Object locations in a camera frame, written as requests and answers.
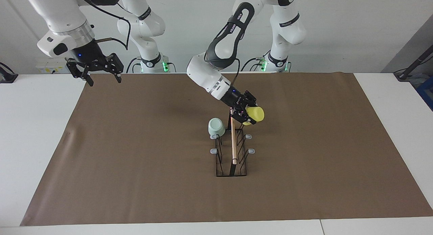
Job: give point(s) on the pale green plastic cup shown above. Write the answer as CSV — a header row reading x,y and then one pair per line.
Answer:
x,y
216,128

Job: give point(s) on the brown paper table mat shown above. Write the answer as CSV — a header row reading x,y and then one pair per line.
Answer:
x,y
169,201

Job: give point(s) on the white wall socket box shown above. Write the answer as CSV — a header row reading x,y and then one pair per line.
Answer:
x,y
45,67

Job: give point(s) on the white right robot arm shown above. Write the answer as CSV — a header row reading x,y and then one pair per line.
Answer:
x,y
64,11

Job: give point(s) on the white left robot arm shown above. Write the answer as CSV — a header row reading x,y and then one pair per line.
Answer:
x,y
206,72

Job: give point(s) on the blue crate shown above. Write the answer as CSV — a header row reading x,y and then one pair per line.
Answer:
x,y
427,92

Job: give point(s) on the black table clamp mount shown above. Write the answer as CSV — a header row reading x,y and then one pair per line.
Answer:
x,y
6,77

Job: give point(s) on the black angled stand pole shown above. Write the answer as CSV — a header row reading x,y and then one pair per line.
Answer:
x,y
417,61

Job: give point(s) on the yellow plastic cup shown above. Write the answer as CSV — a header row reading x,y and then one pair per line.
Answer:
x,y
256,113

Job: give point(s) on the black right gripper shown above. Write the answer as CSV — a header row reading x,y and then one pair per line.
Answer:
x,y
88,55

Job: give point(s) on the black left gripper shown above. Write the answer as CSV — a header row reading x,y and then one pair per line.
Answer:
x,y
236,99

